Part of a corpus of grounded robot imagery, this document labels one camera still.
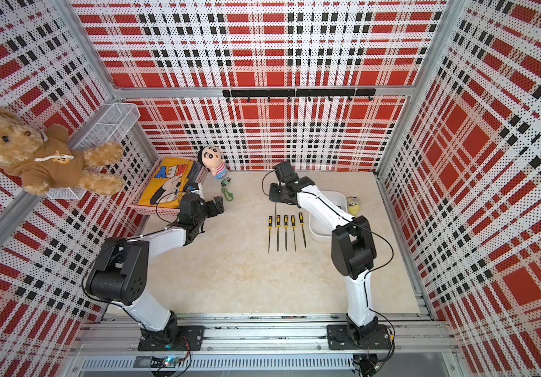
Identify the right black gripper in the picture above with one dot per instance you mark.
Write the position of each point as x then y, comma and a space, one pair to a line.
274, 195

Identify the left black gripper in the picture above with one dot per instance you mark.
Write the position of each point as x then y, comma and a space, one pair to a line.
219, 204

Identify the white plastic storage box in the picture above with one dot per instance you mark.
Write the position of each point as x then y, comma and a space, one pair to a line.
319, 231

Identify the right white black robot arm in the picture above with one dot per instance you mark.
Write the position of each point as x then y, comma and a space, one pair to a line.
353, 249

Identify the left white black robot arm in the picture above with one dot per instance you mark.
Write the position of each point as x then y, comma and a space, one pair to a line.
119, 274

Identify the pink perforated plastic basket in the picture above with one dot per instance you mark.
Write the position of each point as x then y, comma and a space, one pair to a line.
134, 198

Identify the grey folded cloth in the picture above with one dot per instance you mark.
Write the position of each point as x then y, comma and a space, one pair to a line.
192, 184

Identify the cartoon boy plush doll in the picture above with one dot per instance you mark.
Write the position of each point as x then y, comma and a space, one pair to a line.
211, 157

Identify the green circuit board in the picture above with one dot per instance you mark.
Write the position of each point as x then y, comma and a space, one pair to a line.
164, 363

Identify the brown teddy bear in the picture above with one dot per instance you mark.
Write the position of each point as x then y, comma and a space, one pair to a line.
19, 143

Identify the green keychain toy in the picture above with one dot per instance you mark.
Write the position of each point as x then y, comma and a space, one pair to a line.
225, 190

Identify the grey yellow plush keychain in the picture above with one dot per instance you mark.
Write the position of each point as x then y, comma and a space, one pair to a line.
353, 205

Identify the black wall hook rail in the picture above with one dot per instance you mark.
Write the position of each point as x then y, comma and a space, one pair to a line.
288, 93

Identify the clear wire wall basket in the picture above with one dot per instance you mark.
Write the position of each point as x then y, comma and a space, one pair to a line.
105, 125

